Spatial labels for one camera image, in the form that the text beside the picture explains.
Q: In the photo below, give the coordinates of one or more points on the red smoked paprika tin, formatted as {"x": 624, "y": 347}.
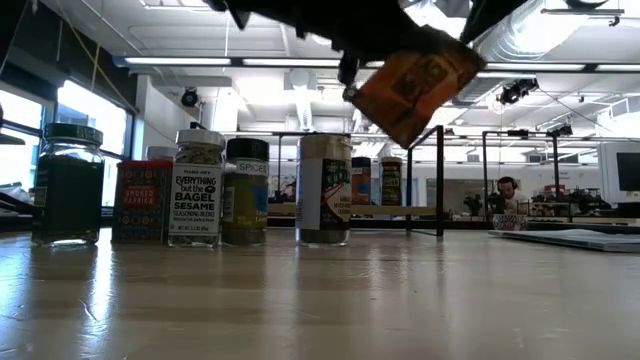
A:
{"x": 141, "y": 200}

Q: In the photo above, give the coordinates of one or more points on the dark monitor screen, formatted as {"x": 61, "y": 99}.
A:
{"x": 628, "y": 172}

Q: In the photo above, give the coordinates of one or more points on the person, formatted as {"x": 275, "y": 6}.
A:
{"x": 507, "y": 192}

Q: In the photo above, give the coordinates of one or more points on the round black ceiling camera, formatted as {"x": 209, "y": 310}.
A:
{"x": 189, "y": 97}
{"x": 350, "y": 93}

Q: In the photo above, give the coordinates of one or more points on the tall grey-lid spice jar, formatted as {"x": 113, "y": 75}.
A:
{"x": 322, "y": 195}

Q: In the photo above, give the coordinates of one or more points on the orange spice jar black lid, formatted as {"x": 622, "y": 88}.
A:
{"x": 361, "y": 182}

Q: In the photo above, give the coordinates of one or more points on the background robot station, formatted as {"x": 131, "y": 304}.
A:
{"x": 575, "y": 197}

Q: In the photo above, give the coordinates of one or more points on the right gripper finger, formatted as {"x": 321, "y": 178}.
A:
{"x": 487, "y": 17}
{"x": 370, "y": 30}

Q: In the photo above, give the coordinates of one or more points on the everything bagel seasoning jar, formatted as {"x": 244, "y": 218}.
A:
{"x": 195, "y": 200}

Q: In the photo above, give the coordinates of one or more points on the yellow lid spice jar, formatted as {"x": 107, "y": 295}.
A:
{"x": 391, "y": 182}

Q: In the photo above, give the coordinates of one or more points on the orange seasoning packet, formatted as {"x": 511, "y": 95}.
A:
{"x": 415, "y": 95}

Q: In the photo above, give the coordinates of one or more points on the long ceiling light strip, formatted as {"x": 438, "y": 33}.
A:
{"x": 290, "y": 62}
{"x": 530, "y": 67}
{"x": 617, "y": 67}
{"x": 177, "y": 61}

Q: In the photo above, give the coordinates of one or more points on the green spice jar black lid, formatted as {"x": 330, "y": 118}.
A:
{"x": 245, "y": 200}

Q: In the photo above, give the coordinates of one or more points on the black ceiling spotlight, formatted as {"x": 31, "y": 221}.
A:
{"x": 517, "y": 91}

